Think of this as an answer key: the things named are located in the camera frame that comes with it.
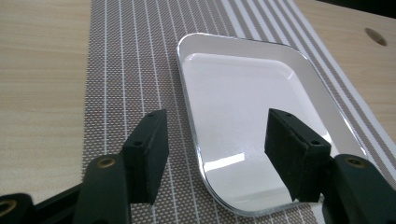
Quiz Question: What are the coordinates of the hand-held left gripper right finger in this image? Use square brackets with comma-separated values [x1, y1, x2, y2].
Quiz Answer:
[264, 107, 332, 203]

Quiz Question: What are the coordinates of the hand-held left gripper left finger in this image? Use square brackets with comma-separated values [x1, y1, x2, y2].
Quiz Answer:
[120, 107, 170, 205]

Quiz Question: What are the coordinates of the white square plate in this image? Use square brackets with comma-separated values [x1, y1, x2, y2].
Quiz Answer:
[176, 32, 369, 217]

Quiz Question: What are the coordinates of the grey striped placemat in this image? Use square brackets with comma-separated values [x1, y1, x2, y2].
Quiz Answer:
[81, 0, 396, 224]

